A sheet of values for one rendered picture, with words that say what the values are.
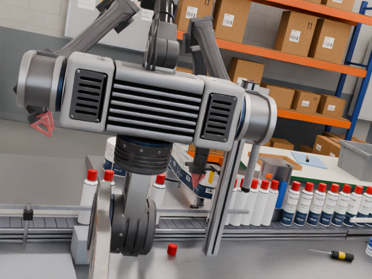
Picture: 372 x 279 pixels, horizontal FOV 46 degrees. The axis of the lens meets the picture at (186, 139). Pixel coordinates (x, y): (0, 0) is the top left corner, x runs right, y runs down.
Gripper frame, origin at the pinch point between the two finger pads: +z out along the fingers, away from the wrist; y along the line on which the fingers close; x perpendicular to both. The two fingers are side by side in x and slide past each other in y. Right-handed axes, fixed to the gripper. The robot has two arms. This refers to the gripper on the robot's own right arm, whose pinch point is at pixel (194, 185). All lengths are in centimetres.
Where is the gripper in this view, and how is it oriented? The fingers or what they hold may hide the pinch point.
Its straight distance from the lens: 181.2
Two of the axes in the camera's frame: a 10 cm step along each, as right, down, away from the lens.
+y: -9.1, -0.9, -4.1
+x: 3.6, 3.0, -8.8
